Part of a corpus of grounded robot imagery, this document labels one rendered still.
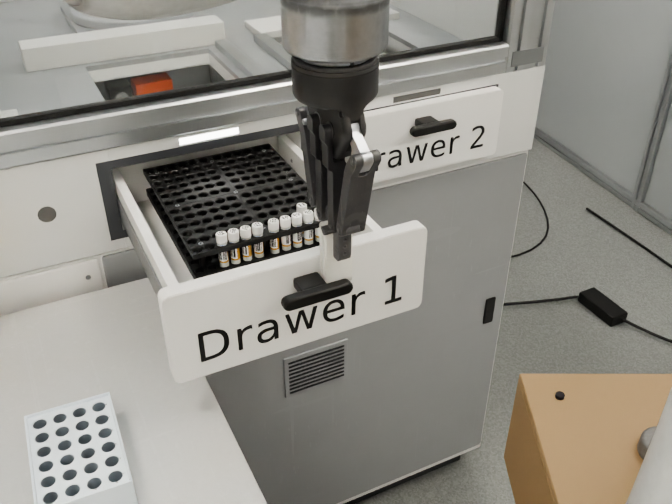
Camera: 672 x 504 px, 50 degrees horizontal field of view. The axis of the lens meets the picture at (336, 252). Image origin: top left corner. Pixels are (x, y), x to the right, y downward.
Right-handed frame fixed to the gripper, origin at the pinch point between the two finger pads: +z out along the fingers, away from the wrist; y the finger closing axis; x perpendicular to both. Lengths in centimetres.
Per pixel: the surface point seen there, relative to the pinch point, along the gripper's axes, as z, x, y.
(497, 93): 1, -42, 29
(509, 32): -8, -44, 31
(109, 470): 13.7, 25.8, -4.9
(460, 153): 9.7, -35.8, 29.2
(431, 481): 93, -40, 33
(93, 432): 13.7, 26.2, 0.5
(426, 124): 1.9, -27.2, 26.2
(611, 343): 93, -110, 50
